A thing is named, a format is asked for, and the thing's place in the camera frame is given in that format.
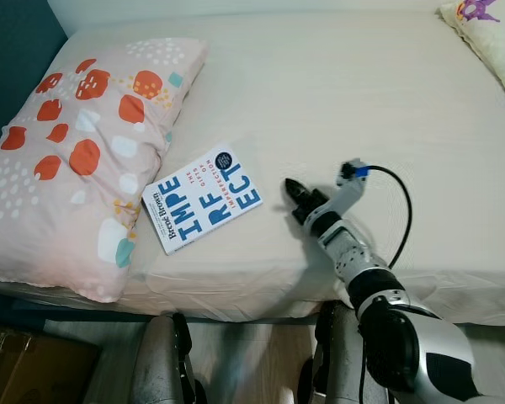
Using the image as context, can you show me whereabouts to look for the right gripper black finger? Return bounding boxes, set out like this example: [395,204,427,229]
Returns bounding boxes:
[284,178,317,206]

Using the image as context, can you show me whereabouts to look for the white book blue letters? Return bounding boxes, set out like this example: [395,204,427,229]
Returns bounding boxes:
[141,143,263,255]

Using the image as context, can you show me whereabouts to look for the pink pillow orange patches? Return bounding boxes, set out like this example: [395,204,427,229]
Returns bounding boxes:
[0,37,209,304]

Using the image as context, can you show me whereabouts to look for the cream cartoon print duvet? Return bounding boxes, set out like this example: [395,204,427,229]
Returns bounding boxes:
[438,0,505,114]

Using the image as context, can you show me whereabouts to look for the beige sheeted bed mattress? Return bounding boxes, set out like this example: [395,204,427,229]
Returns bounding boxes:
[0,8,505,325]

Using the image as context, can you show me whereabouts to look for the grey left robot leg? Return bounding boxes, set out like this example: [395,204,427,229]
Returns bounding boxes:
[130,311,207,404]

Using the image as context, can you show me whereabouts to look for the teal upholstered headboard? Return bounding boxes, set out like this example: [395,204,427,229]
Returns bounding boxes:
[0,0,68,157]

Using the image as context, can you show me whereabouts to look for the brown cardboard box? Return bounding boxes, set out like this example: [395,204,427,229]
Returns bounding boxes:
[0,324,102,404]

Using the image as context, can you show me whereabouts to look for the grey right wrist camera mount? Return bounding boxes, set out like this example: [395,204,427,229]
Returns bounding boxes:
[324,160,369,221]

